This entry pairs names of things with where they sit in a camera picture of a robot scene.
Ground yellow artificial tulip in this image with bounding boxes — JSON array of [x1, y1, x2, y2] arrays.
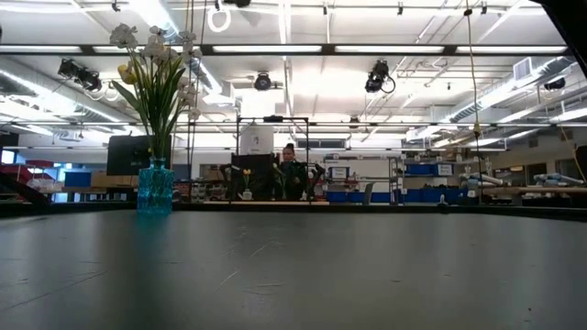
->
[[111, 61, 160, 160]]

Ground blue glass vase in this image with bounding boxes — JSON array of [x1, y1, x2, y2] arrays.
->
[[136, 157, 176, 216]]

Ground person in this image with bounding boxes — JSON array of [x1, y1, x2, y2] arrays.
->
[[278, 142, 309, 202]]

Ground black screen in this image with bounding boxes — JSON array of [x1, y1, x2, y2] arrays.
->
[[230, 152, 281, 202]]

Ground white box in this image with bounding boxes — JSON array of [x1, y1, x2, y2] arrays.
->
[[239, 126, 275, 156]]

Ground row of blue bins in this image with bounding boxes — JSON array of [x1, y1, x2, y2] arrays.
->
[[326, 190, 469, 204]]

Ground blue shelf bins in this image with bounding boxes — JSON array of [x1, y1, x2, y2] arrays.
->
[[405, 163, 455, 177]]

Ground black monitor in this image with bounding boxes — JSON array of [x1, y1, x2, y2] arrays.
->
[[106, 134, 172, 177]]

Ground cardboard box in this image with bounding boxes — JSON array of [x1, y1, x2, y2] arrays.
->
[[90, 171, 140, 188]]

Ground blue box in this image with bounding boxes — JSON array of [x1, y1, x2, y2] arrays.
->
[[63, 170, 92, 188]]

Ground wooden workbench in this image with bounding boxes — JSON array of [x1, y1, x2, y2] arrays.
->
[[479, 185, 587, 197]]

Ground white air vent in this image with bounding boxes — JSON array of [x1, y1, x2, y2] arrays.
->
[[512, 56, 534, 83]]

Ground red shelf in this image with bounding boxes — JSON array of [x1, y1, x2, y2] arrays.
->
[[0, 159, 52, 205]]

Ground black metal frame stand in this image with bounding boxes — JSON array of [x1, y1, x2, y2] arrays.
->
[[236, 115, 311, 205]]

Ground black ceiling camera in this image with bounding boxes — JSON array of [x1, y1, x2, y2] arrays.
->
[[365, 59, 396, 94], [253, 71, 273, 92], [57, 58, 103, 92]]

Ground long ceiling rail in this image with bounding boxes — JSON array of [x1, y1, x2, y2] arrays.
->
[[0, 120, 587, 129]]

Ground white cable ring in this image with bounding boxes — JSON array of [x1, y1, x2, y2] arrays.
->
[[205, 5, 233, 34]]

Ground hanging cable with yellow plug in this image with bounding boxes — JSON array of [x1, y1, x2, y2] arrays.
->
[[463, 7, 483, 205]]

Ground black rig frame bar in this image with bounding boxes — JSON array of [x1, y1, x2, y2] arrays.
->
[[0, 44, 587, 57]]

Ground white cable loops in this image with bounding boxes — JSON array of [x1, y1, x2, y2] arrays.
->
[[84, 81, 121, 103]]

